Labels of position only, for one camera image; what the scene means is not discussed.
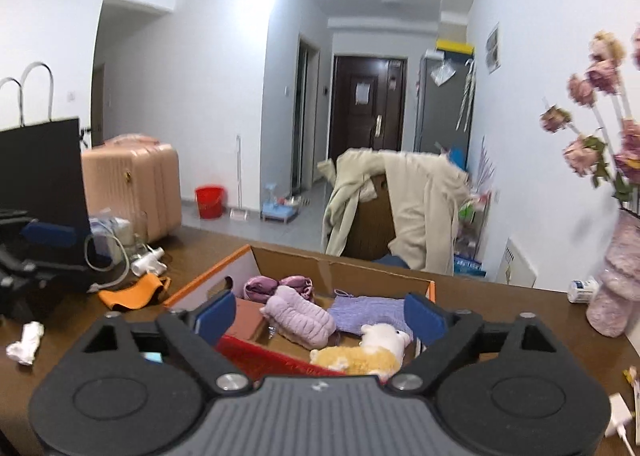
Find white and blue box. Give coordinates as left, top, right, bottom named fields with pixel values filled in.
left=89, top=216, right=134, bottom=267

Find pink satin scrunchie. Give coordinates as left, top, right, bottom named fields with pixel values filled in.
left=243, top=274, right=315, bottom=302

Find beige coat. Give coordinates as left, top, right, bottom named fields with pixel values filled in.
left=317, top=148, right=471, bottom=273

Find yellow box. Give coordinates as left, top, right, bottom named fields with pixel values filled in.
left=435, top=38, right=475, bottom=56

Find yellow plush toy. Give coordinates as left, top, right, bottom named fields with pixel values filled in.
left=309, top=323, right=411, bottom=382

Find purple knit cloth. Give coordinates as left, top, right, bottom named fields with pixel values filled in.
left=327, top=289, right=414, bottom=338

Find blue packets pile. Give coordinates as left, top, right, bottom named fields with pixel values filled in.
left=453, top=256, right=486, bottom=278

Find pink suitcase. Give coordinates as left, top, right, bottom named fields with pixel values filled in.
left=81, top=134, right=183, bottom=243

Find crumpled white tissue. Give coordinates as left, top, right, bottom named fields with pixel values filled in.
left=5, top=320, right=45, bottom=366

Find brown chair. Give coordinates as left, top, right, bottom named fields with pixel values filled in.
left=345, top=171, right=397, bottom=263

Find white cable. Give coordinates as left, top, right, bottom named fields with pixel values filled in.
left=84, top=230, right=132, bottom=295

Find black paper bag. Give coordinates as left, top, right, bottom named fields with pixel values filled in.
left=0, top=63, right=92, bottom=257

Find white broom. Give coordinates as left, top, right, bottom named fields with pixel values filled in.
left=228, top=134, right=249, bottom=222

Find pink textured vase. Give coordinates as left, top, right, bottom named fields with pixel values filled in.
left=585, top=209, right=640, bottom=338

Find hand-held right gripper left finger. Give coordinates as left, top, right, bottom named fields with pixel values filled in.
left=80, top=291, right=253, bottom=395

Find white charger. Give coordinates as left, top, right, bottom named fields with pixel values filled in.
left=604, top=393, right=637, bottom=440

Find small white bottle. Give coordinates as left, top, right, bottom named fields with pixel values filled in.
left=567, top=276, right=600, bottom=305

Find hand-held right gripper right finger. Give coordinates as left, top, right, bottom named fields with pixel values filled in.
left=387, top=292, right=565, bottom=393

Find white plastic device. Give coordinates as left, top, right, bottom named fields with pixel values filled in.
left=130, top=245, right=166, bottom=276

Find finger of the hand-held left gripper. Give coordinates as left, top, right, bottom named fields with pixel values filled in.
left=0, top=245, right=63, bottom=287
left=19, top=219, right=80, bottom=249

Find dried pink roses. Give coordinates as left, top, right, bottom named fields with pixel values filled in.
left=539, top=23, right=640, bottom=210

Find orange cloth strap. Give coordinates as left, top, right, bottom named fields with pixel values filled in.
left=98, top=273, right=172, bottom=311

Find dark brown door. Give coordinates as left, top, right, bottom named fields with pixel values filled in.
left=329, top=54, right=407, bottom=163

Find red plastic bucket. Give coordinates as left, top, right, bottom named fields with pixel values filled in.
left=194, top=184, right=227, bottom=221

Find cluttered storage rack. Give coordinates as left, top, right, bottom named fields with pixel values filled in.
left=452, top=136, right=496, bottom=262

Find blue pet feeder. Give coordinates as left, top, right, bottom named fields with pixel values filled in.
left=260, top=180, right=301, bottom=225

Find grey refrigerator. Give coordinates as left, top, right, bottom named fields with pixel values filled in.
left=413, top=49, right=474, bottom=170

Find white board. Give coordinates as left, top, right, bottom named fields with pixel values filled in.
left=494, top=237, right=537, bottom=289

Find red cardboard box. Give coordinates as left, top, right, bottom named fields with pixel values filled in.
left=163, top=244, right=437, bottom=378

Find lilac fluffy headband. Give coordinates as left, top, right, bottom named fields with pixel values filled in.
left=259, top=285, right=337, bottom=350

